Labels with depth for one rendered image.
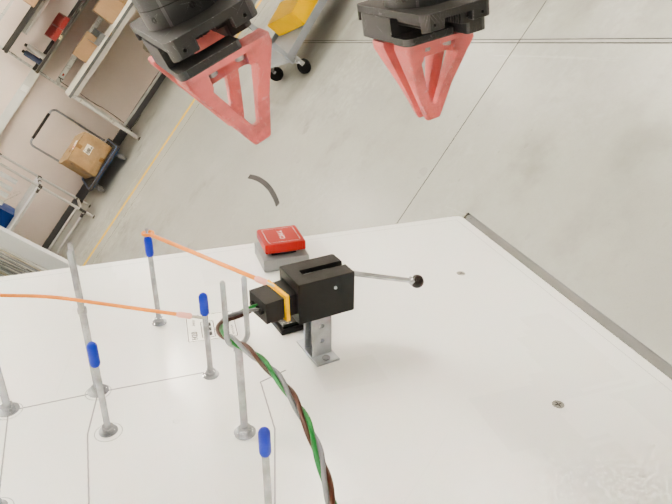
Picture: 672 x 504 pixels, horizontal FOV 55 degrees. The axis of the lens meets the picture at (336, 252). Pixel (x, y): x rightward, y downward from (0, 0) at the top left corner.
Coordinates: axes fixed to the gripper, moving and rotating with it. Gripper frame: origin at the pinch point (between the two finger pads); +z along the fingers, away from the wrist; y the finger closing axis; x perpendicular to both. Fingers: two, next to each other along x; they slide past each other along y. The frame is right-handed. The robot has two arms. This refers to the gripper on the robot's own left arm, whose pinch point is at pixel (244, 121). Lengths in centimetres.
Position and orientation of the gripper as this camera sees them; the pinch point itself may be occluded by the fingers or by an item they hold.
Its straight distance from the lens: 51.0
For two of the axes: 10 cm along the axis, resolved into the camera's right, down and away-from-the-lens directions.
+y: 4.7, 4.1, -7.8
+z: 3.6, 7.2, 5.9
